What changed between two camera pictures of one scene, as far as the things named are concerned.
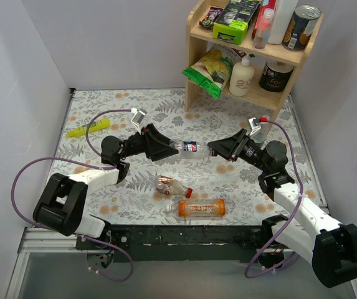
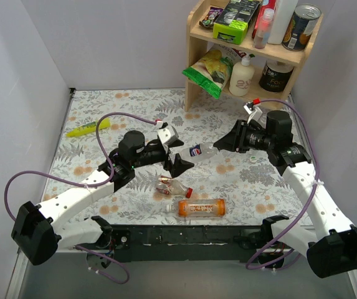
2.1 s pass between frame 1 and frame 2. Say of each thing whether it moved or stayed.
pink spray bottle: stayed
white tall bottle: stayed
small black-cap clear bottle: moved
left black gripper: moved
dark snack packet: stayed
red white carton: stayed
